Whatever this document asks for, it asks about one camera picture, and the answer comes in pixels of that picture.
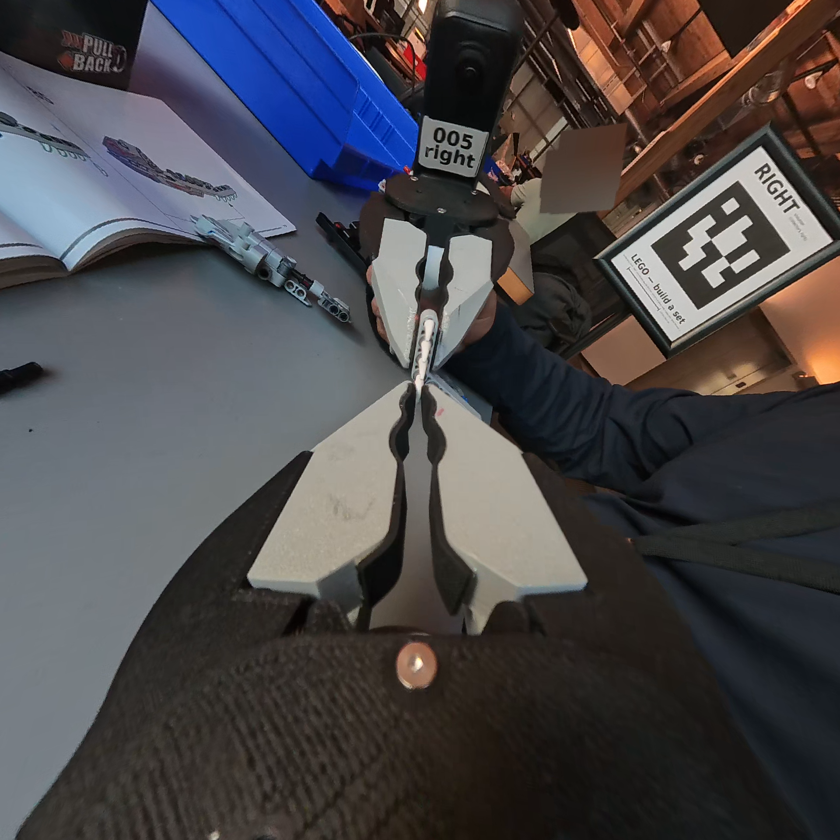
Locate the black lanyard strap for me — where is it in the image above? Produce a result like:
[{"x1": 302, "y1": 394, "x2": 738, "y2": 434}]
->
[{"x1": 633, "y1": 508, "x2": 840, "y2": 592}]

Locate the long black lego pin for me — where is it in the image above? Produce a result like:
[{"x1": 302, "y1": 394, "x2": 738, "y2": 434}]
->
[{"x1": 0, "y1": 361, "x2": 46, "y2": 395}]

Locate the black lego chassis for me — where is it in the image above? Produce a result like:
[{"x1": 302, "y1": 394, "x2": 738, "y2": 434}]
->
[{"x1": 316, "y1": 211, "x2": 368, "y2": 263}]

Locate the blue plastic bin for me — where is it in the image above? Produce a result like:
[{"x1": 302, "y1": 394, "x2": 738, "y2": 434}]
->
[{"x1": 151, "y1": 0, "x2": 421, "y2": 191}]

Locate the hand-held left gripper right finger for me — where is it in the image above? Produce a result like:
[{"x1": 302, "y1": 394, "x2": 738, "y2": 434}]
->
[{"x1": 420, "y1": 382, "x2": 588, "y2": 635}]

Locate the open lego instruction booklet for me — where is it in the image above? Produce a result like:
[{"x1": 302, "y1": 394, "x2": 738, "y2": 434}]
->
[{"x1": 0, "y1": 52, "x2": 296, "y2": 290}]

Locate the dark chair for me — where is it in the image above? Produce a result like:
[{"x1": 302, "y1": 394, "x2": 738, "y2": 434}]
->
[{"x1": 524, "y1": 211, "x2": 619, "y2": 357}]

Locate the person's right hand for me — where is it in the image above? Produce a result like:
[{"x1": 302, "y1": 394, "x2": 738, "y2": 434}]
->
[{"x1": 458, "y1": 289, "x2": 505, "y2": 352}]

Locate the large grey lego assembly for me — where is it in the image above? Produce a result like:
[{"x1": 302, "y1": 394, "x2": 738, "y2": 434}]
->
[{"x1": 193, "y1": 215, "x2": 352, "y2": 324}]

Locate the person's navy clothed torso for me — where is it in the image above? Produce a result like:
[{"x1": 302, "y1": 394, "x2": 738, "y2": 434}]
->
[{"x1": 577, "y1": 381, "x2": 840, "y2": 840}]

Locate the framed marker sign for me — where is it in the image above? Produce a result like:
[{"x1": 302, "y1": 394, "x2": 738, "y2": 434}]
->
[{"x1": 594, "y1": 121, "x2": 840, "y2": 358}]

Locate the small grey lego claw assembly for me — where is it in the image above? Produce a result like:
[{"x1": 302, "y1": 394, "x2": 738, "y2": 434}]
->
[{"x1": 412, "y1": 307, "x2": 439, "y2": 380}]

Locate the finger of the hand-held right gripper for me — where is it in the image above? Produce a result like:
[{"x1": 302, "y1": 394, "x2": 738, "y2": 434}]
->
[
  {"x1": 430, "y1": 231, "x2": 497, "y2": 370},
  {"x1": 366, "y1": 218, "x2": 431, "y2": 370}
]

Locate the person's right forearm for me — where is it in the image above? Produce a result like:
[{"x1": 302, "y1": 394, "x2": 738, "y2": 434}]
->
[{"x1": 446, "y1": 308, "x2": 697, "y2": 493}]

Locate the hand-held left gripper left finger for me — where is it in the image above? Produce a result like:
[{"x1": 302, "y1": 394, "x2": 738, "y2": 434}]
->
[{"x1": 247, "y1": 381, "x2": 421, "y2": 627}]

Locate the black lego set box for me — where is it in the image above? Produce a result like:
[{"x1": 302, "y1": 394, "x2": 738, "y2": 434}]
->
[{"x1": 0, "y1": 0, "x2": 148, "y2": 89}]

